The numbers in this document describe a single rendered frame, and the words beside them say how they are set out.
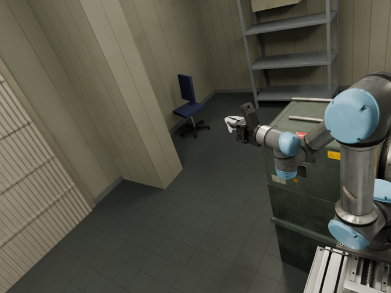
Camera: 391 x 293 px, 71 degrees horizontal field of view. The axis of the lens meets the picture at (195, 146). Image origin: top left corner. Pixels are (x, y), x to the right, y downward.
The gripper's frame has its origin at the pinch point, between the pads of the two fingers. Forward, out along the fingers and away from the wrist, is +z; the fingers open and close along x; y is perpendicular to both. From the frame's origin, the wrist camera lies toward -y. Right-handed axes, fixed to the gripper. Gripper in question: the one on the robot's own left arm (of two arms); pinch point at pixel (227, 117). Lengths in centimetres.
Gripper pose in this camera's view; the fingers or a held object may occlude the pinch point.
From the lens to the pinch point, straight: 120.3
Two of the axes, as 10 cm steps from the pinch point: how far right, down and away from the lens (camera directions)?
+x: 8.1, -3.8, 4.4
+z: -5.6, -3.0, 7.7
